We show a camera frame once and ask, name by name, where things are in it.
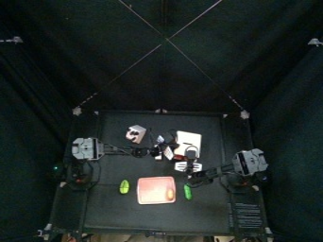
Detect white drawer box with black knobs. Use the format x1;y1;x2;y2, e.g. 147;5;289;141
125;124;148;145

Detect white paper sheet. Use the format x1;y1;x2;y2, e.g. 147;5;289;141
173;130;203;159

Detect pink plastic tray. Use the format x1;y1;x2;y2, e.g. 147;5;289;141
136;176;177;206

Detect lime green toy vegetable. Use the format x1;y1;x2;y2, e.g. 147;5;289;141
119;179;131;195
183;183;193;201

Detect thin diagonal cord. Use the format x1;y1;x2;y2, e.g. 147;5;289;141
78;0;221;108
119;0;244;111

